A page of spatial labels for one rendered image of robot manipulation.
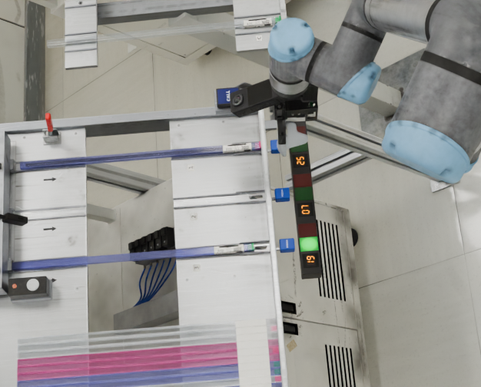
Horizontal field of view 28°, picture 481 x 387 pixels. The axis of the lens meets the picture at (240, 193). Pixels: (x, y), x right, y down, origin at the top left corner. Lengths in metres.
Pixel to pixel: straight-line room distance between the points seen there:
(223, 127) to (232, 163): 0.09
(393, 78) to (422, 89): 1.54
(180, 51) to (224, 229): 1.46
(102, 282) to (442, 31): 1.49
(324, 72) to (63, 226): 0.68
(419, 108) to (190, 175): 0.85
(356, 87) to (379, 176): 1.15
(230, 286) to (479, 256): 0.80
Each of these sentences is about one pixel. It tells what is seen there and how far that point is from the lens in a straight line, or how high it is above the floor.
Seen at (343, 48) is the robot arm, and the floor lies 0.94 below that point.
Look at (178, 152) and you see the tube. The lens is 2.02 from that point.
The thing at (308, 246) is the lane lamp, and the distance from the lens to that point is 1.96.
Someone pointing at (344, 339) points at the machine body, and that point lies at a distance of 2.54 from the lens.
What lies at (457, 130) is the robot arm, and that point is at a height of 1.08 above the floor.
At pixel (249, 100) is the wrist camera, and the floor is 0.91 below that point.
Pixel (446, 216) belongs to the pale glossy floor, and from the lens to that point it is 2.58.
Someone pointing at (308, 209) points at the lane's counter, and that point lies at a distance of 1.99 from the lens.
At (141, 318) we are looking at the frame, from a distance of 2.32.
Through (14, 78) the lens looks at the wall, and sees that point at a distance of 4.27.
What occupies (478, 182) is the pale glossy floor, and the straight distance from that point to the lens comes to 2.55.
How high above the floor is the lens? 2.07
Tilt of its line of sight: 41 degrees down
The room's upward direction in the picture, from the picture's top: 74 degrees counter-clockwise
